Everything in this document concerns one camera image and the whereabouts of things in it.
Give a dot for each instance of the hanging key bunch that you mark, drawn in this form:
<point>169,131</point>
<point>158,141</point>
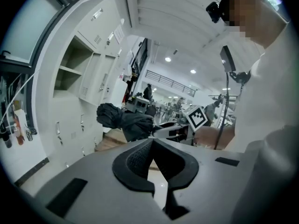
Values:
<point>30,133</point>

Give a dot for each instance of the black chest clip mount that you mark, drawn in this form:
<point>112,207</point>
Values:
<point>240,76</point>

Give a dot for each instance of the person's white shirt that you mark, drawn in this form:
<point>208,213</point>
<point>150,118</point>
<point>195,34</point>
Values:
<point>268,90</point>

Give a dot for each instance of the white hanging bag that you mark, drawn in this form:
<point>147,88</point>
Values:
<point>19,118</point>

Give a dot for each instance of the black balcony railing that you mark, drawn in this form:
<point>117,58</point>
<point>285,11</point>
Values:
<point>170,81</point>

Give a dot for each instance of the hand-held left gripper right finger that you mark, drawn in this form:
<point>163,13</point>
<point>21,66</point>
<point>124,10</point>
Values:
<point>180,171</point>

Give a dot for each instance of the black head camera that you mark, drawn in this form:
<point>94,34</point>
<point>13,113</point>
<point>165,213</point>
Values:
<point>215,10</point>

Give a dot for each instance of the white equipment cart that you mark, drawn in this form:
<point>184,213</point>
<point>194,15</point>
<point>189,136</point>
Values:
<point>139,104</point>

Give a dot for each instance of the person's right forearm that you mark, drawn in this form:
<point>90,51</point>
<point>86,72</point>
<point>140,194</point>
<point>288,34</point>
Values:
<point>210,136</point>

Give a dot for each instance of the round ceiling light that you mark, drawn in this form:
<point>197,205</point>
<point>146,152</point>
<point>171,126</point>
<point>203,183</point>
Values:
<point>193,71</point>
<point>168,59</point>

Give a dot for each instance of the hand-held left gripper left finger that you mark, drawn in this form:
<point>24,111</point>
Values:
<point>130,171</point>

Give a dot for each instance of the white paper sheet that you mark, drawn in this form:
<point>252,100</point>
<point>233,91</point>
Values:
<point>119,33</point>

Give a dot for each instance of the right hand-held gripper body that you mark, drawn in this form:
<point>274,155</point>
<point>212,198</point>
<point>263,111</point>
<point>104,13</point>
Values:
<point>196,119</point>

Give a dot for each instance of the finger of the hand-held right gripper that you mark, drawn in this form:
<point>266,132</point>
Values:
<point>163,132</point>
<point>165,124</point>

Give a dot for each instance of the grey metal locker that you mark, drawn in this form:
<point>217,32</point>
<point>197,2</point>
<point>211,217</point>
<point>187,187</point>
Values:
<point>77,83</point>

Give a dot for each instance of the person's head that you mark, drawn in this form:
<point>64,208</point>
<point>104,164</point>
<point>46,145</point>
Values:
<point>254,15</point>

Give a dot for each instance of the black wall screen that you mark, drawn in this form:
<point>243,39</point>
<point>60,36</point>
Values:
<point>140,57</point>

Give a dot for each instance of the black box on chest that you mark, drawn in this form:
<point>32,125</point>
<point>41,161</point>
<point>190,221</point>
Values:
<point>227,57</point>

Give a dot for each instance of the black hanging bottle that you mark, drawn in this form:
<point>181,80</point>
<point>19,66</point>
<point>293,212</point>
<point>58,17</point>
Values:
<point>7,140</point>

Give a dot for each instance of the black umbrella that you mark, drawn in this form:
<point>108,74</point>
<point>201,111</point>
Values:
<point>126,122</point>

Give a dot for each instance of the red hanging bottle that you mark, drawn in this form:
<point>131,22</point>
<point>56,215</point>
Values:
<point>19,134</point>

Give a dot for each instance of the dark-framed window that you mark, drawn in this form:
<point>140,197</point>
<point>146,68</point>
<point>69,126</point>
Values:
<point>25,31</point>

